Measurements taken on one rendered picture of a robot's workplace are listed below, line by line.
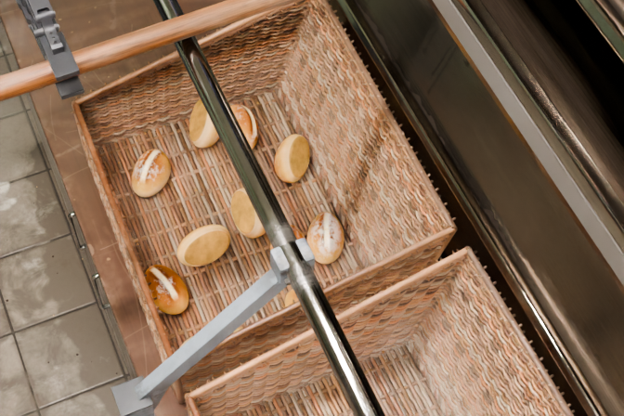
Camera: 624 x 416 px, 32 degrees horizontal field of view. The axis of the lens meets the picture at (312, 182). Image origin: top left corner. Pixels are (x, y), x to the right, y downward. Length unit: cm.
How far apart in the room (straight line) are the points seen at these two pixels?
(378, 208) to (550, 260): 44
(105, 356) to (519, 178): 127
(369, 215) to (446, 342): 27
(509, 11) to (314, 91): 85
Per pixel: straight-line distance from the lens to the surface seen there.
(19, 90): 138
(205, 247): 187
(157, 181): 196
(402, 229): 179
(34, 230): 268
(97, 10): 229
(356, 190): 189
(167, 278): 183
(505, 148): 152
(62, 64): 137
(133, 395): 142
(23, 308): 259
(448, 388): 179
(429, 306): 176
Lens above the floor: 226
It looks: 57 degrees down
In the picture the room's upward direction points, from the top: 3 degrees clockwise
